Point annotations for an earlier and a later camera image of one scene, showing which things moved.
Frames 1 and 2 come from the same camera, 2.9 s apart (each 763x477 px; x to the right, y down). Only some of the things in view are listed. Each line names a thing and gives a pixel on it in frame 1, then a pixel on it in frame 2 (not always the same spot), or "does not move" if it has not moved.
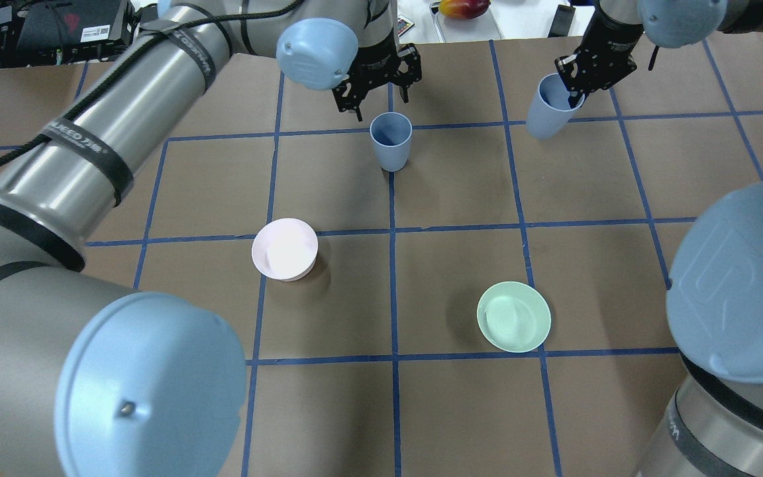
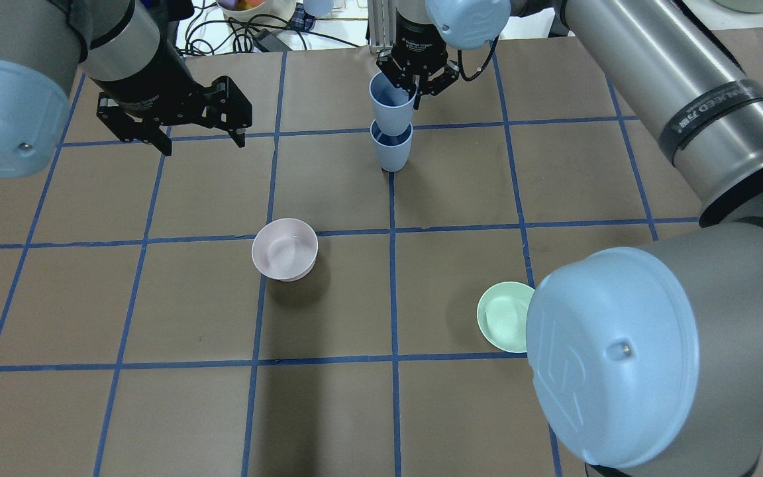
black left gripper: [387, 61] → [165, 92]
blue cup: [391, 135] does not move
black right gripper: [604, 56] → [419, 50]
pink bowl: [285, 249] does not move
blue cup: [550, 110] → [393, 106]
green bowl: [514, 317] does not move
